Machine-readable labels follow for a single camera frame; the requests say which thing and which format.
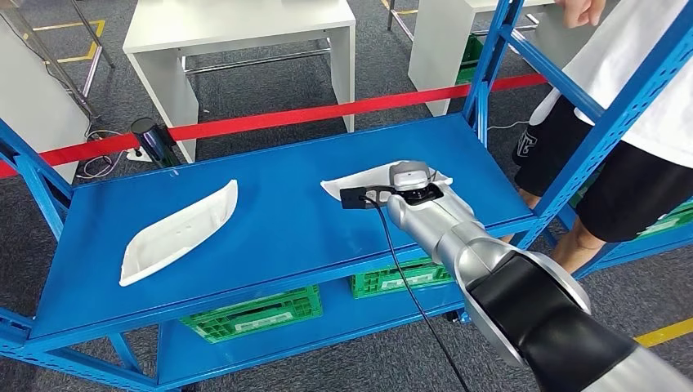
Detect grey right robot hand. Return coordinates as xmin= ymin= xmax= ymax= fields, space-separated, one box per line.
xmin=388 ymin=160 xmax=432 ymax=176

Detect black stanchion post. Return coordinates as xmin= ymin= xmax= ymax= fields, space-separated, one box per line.
xmin=129 ymin=117 xmax=182 ymax=170

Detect tangled thin cables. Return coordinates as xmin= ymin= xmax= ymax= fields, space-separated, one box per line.
xmin=75 ymin=129 xmax=129 ymax=180

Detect yellow floor tape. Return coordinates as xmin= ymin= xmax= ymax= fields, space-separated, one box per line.
xmin=378 ymin=0 xmax=419 ymax=16
xmin=634 ymin=318 xmax=693 ymax=349
xmin=32 ymin=20 xmax=106 ymax=65

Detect person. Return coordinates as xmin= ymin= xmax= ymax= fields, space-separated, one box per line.
xmin=498 ymin=0 xmax=693 ymax=274

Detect white table with metal bars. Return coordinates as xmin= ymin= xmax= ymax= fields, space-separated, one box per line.
xmin=121 ymin=0 xmax=357 ymax=163

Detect metal frame stand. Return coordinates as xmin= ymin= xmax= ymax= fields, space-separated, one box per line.
xmin=0 ymin=0 xmax=114 ymax=120

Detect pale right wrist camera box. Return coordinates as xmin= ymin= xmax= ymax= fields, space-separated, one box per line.
xmin=391 ymin=167 xmax=432 ymax=191

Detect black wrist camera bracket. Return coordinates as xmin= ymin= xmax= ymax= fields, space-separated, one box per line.
xmin=339 ymin=186 xmax=394 ymax=211

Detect red barrier belt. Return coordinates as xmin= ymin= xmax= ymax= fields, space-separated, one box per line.
xmin=0 ymin=73 xmax=548 ymax=180

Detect thin white cable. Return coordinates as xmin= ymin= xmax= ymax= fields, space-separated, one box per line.
xmin=487 ymin=119 xmax=529 ymax=132

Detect black cable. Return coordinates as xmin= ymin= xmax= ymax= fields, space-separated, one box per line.
xmin=362 ymin=197 xmax=472 ymax=392

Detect person's right hand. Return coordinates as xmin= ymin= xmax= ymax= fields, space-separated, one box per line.
xmin=554 ymin=0 xmax=607 ymax=29

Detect white part with handwriting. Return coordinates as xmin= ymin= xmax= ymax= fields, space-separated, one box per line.
xmin=320 ymin=160 xmax=454 ymax=206

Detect long white plastic part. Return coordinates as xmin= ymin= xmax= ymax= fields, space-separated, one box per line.
xmin=118 ymin=179 xmax=239 ymax=287

